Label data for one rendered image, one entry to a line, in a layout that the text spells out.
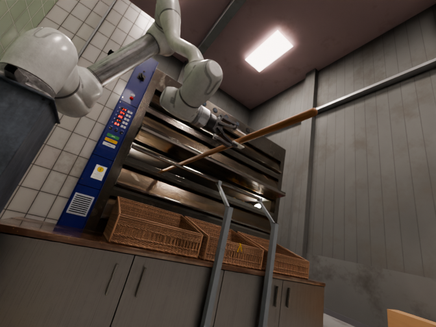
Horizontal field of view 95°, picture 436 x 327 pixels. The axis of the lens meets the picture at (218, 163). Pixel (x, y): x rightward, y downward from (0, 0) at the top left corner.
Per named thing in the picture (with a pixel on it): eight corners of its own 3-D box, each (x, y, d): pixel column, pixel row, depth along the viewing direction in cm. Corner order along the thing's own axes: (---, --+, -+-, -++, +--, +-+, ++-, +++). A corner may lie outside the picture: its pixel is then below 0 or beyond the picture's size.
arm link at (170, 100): (186, 128, 88) (202, 113, 79) (152, 110, 81) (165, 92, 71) (191, 109, 94) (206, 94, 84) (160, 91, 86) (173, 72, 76)
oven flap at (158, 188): (114, 186, 155) (122, 165, 167) (271, 235, 237) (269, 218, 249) (116, 183, 152) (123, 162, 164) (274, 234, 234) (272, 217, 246)
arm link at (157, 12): (185, 10, 93) (181, 35, 106) (180, -19, 98) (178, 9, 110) (156, 5, 89) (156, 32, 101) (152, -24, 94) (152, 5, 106)
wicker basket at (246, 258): (174, 247, 170) (183, 215, 179) (226, 257, 196) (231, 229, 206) (202, 259, 130) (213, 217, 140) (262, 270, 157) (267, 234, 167)
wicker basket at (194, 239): (100, 232, 144) (116, 195, 153) (172, 247, 169) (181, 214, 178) (106, 242, 104) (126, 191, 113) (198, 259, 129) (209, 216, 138)
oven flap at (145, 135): (141, 128, 160) (134, 139, 174) (285, 196, 242) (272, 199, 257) (142, 126, 161) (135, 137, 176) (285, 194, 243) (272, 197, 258)
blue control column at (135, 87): (49, 257, 267) (115, 122, 342) (63, 259, 274) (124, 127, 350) (2, 331, 109) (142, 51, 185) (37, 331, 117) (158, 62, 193)
